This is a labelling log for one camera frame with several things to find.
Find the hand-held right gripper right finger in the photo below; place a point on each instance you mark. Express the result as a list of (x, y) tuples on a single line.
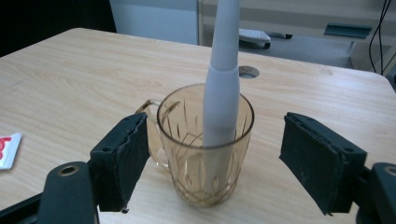
[(317, 161)]

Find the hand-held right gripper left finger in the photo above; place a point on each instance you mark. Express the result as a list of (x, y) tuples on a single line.
[(120, 161)]

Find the amber glass mug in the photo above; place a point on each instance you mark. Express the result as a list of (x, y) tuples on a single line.
[(186, 174)]

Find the grey electric toothbrush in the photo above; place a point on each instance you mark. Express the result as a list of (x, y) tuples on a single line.
[(221, 93)]

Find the white toothpaste tube red label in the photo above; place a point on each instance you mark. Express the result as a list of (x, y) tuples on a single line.
[(7, 152)]

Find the white flat device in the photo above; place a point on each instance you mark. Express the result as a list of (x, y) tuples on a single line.
[(253, 35)]

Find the white cabinet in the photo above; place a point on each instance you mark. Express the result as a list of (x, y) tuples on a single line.
[(155, 18)]

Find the beige drawer unit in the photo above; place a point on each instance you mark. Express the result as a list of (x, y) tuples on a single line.
[(295, 15)]

